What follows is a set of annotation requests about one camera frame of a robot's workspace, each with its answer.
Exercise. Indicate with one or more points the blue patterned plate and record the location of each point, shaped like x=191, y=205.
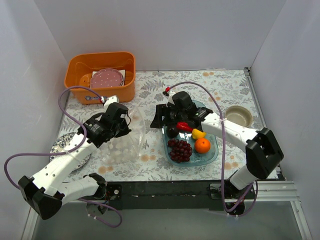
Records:
x=62, y=142

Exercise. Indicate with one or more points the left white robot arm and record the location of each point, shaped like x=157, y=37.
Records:
x=46, y=192

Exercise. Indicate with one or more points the yellow lemon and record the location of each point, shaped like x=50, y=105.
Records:
x=197, y=134

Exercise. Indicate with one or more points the beige ceramic bowl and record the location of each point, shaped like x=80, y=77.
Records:
x=239, y=115

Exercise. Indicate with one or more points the clear blue plastic tray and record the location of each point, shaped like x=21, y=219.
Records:
x=196, y=159

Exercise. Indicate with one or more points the floral tablecloth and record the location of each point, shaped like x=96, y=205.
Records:
x=217, y=90

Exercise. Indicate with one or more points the aluminium frame rail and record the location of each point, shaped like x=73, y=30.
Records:
x=277, y=215

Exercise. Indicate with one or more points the clear zip top bag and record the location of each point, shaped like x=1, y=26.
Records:
x=126, y=148

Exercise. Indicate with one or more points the upper red chili pepper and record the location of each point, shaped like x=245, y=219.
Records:
x=184, y=126

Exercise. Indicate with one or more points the dark red grape bunch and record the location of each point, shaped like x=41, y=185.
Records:
x=179, y=150

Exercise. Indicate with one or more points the orange plastic basket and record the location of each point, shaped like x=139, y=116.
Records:
x=81, y=67

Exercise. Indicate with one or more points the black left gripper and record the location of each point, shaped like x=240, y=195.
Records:
x=122, y=128

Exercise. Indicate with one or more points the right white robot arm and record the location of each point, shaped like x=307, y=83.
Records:
x=262, y=150

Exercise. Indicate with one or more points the dark purple plum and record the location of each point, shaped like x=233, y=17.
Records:
x=172, y=132

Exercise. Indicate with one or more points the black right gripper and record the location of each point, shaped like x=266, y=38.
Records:
x=158, y=116

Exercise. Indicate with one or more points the orange fruit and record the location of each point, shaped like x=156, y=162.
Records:
x=202, y=145

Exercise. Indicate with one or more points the pink dotted plate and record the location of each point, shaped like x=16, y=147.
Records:
x=107, y=78

